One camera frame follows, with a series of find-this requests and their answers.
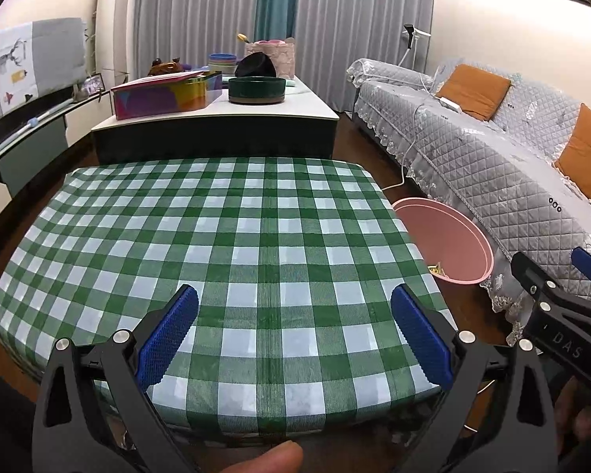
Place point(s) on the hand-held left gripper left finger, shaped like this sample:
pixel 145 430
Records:
pixel 169 337

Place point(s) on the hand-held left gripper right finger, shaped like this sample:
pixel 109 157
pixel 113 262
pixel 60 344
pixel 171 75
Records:
pixel 421 337

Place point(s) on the pink plastic bucket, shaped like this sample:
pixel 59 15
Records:
pixel 448 236

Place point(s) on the person's right hand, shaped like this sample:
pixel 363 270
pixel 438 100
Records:
pixel 588 423

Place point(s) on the person's left hand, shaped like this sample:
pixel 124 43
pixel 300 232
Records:
pixel 270 459

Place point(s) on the grey quilted sofa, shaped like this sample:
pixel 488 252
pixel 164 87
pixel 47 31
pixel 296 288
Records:
pixel 497 172

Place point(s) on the green checked tablecloth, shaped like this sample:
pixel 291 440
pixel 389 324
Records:
pixel 275 256

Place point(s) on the white-topped coffee table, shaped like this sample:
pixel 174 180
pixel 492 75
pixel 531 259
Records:
pixel 216 130

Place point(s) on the black television stand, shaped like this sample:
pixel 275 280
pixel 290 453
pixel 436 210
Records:
pixel 29 152

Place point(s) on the colourful tin box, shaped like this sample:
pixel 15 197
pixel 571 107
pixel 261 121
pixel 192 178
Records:
pixel 162 98

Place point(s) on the dark green round tray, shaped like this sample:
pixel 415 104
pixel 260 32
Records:
pixel 256 91

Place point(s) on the white floor stand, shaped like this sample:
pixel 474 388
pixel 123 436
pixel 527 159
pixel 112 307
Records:
pixel 409 34

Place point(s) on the brown figurine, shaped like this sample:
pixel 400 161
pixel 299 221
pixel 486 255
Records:
pixel 164 67

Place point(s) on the purple plastic item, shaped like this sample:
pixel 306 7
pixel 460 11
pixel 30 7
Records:
pixel 189 66

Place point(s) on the stack of coloured bowls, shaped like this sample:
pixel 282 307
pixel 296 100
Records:
pixel 221 64

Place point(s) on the mint green roll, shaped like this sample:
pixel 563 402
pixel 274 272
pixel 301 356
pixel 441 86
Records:
pixel 293 83

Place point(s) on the black hat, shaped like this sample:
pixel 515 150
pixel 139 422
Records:
pixel 255 65

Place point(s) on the grey curtain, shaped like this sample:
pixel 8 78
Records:
pixel 196 10
pixel 364 29

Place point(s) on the pink fabric basket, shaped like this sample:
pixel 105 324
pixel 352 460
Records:
pixel 281 59

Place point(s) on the grey printed television cover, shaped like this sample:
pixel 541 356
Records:
pixel 44 64

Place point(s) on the white standing air conditioner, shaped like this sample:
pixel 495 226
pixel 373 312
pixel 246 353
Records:
pixel 118 19

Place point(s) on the teal curtain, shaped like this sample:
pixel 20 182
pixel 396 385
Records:
pixel 275 0

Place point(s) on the small photo frame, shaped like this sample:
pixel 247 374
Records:
pixel 91 83

